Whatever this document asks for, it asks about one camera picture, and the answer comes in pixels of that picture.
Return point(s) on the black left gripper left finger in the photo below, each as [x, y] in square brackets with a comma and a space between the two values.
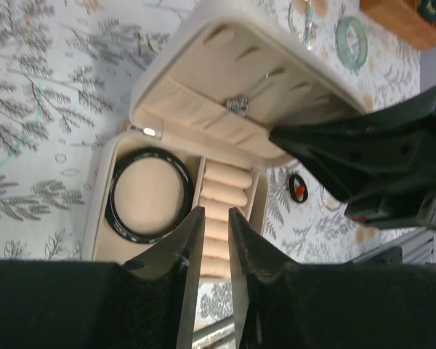
[147, 302]

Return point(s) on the red teardrop pendant earring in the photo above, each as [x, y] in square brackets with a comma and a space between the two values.
[299, 191]

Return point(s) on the small silver earring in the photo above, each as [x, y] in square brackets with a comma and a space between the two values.
[149, 42]

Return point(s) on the beige jewelry box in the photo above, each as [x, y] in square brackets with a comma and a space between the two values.
[227, 76]

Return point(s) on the black bangle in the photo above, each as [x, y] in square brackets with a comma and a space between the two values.
[150, 193]

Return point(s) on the floral patterned tablecloth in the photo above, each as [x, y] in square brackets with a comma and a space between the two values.
[67, 69]

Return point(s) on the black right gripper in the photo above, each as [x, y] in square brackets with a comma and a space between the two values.
[392, 150]

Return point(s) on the orange wooden divided tray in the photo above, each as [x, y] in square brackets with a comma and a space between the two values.
[402, 19]

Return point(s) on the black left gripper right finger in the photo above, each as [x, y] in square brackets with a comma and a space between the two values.
[312, 301]

